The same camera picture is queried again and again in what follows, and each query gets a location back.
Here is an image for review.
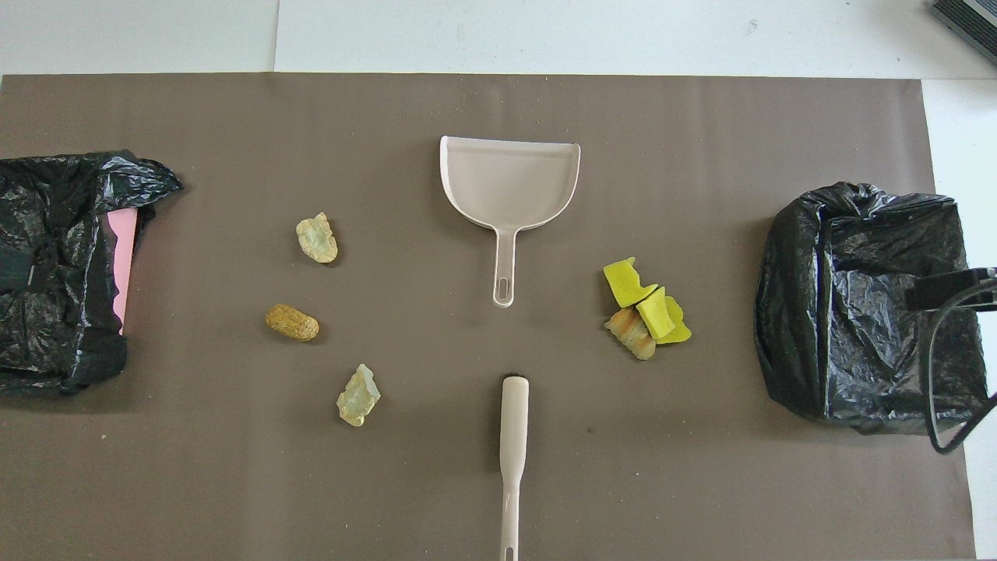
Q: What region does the notched yellow sponge piece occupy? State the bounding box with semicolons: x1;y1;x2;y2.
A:
602;256;660;309

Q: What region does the orange striped trash lump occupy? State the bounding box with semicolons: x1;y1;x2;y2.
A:
604;306;657;361

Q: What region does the beige handled black bristle brush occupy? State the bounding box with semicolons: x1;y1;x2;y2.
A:
500;375;530;561

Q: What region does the beige plastic dustpan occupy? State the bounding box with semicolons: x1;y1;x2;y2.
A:
439;136;582;308

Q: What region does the pale trash lump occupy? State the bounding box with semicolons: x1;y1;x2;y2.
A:
336;363;382;428
295;212;340;264

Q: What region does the brown peanut shaped trash lump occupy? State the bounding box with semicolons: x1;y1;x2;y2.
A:
264;304;321;342

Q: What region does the black bag lined bin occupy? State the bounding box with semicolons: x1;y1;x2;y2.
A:
754;182;990;436

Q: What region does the pink plastic bin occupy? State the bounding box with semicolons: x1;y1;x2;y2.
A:
105;210;139;336

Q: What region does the black bag over pink bin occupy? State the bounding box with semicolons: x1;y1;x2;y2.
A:
0;150;185;394

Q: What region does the dark ribbed device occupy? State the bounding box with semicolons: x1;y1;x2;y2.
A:
930;0;997;63

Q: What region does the brown paper table mat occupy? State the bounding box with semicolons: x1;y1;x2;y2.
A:
0;74;976;561

